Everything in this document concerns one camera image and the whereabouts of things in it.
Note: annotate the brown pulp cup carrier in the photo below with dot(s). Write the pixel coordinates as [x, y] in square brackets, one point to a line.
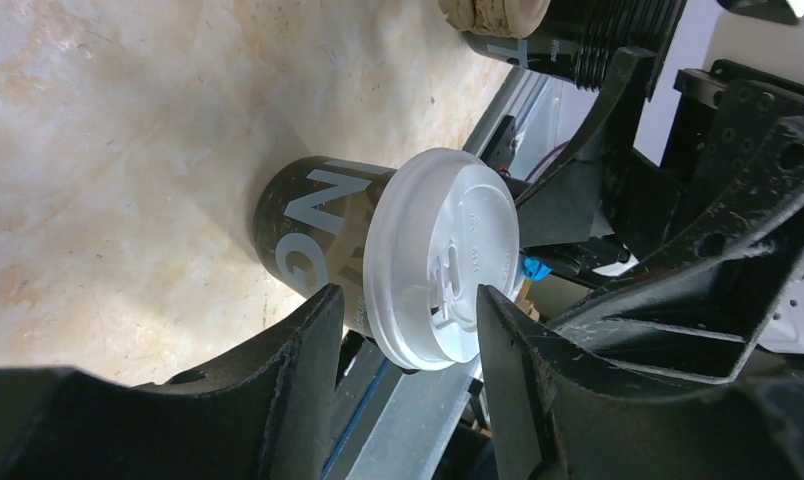
[500, 18]

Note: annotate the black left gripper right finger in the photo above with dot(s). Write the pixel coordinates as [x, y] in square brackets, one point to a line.
[560, 412]

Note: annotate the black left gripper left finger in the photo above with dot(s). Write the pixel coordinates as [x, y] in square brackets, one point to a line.
[258, 411]

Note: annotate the single dark plastic cup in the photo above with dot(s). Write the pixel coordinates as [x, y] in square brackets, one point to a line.
[310, 228]

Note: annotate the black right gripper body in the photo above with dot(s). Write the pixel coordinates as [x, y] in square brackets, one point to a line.
[723, 117]

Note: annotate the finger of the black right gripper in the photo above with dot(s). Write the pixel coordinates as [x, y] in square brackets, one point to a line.
[694, 309]
[564, 204]

